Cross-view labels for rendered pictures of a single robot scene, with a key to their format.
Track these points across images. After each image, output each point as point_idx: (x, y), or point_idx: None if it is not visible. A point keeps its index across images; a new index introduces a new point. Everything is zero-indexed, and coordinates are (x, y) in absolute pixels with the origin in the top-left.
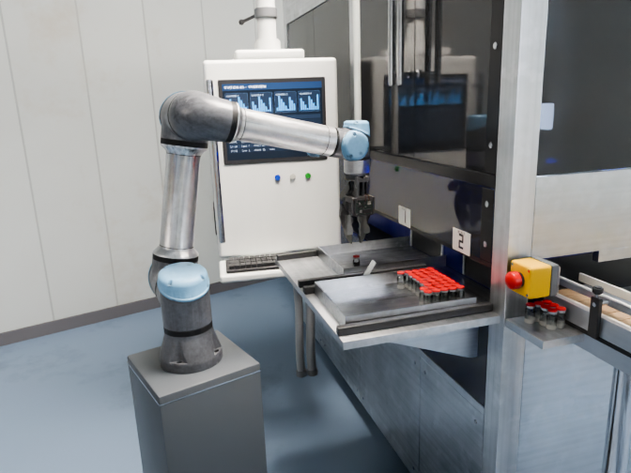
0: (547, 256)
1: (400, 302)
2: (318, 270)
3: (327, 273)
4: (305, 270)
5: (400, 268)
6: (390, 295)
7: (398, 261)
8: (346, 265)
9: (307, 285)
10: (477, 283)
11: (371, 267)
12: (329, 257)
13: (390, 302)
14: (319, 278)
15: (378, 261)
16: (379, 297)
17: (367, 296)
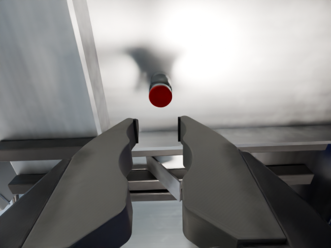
0: None
1: (172, 242)
2: (46, 39)
3: (72, 76)
4: (0, 22)
5: (252, 152)
6: (170, 222)
7: (266, 145)
8: (146, 20)
9: (16, 187)
10: (329, 217)
11: (168, 185)
12: (71, 10)
13: (158, 239)
14: (43, 157)
15: (263, 19)
16: (150, 226)
17: (134, 216)
